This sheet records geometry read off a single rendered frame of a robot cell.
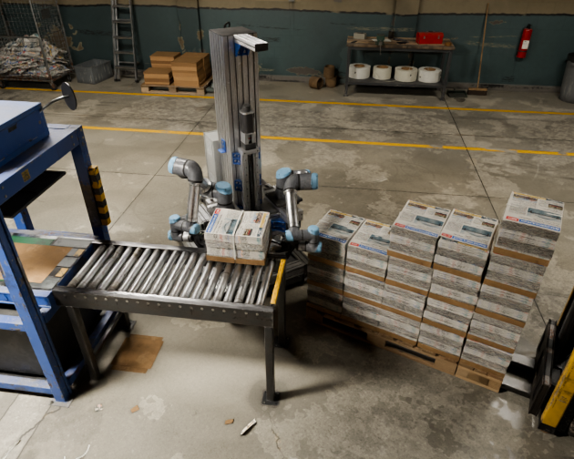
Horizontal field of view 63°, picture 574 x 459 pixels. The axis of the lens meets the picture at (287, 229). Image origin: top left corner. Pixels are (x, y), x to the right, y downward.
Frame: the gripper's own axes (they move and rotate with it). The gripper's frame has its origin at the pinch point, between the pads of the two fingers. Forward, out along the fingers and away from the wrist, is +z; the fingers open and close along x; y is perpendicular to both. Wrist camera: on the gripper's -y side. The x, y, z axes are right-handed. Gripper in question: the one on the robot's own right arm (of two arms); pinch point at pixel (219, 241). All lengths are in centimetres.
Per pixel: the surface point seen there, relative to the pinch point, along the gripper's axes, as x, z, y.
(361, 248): 3, 97, 3
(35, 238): -14, -128, 0
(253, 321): -63, 37, -8
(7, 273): -84, -90, 28
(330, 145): 367, 55, -82
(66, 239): -12, -105, 0
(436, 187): 260, 189, -81
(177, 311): -63, -8, -7
